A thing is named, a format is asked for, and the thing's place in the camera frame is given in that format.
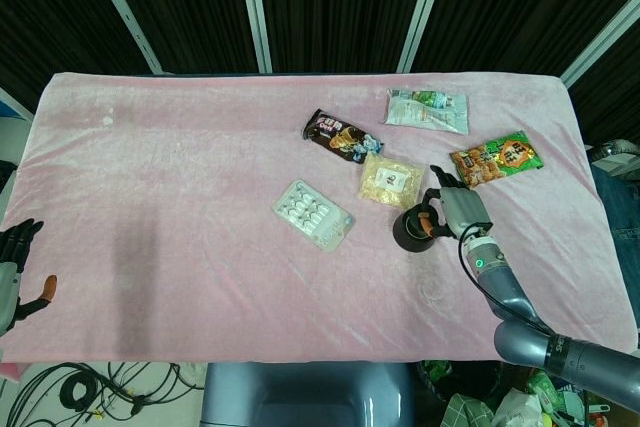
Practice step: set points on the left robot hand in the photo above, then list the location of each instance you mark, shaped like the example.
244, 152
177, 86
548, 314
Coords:
10, 267

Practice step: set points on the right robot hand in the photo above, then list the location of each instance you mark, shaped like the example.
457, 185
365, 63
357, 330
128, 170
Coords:
462, 212

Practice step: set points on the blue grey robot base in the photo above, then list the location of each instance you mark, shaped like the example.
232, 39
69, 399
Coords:
307, 394

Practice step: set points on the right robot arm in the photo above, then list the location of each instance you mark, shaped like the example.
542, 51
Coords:
540, 322

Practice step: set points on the black cylindrical cup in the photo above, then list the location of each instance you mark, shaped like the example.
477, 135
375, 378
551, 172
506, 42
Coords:
415, 234

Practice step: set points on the green orange snack bag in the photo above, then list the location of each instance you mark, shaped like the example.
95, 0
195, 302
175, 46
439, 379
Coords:
497, 158

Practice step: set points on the clear bag of yellow snacks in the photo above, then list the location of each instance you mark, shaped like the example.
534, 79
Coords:
392, 181

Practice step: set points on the white green flat packet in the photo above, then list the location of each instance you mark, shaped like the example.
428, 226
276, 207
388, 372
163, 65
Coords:
427, 110

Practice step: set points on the brown chocolate snack packet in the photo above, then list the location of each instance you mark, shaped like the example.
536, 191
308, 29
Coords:
342, 137

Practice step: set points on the white blister pack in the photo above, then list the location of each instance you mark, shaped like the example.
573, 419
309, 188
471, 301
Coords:
313, 214

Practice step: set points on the blue jeans fabric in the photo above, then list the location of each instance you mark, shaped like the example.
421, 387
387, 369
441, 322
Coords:
617, 207

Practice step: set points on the pink velvet table cloth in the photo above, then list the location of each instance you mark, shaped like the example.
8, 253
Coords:
300, 217

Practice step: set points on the rubbish bin with wrappers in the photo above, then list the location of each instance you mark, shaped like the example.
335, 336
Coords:
480, 397

